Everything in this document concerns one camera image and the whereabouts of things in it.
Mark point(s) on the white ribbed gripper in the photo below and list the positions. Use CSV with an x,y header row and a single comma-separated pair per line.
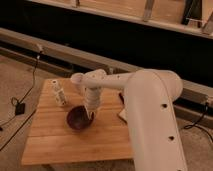
x,y
92,101

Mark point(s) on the dark maroon ceramic bowl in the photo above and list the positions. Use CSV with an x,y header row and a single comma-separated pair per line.
x,y
77,118

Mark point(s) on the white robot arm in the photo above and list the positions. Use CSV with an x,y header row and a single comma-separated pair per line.
x,y
148,98

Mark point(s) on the beige sponge block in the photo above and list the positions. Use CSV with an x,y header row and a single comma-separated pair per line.
x,y
122,115

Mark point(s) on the white labelled bottle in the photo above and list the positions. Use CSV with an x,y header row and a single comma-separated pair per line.
x,y
58,93

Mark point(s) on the wooden table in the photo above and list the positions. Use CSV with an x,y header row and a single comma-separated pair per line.
x,y
51,140

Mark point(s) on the black power adapter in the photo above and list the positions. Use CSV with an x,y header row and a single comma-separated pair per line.
x,y
20,109

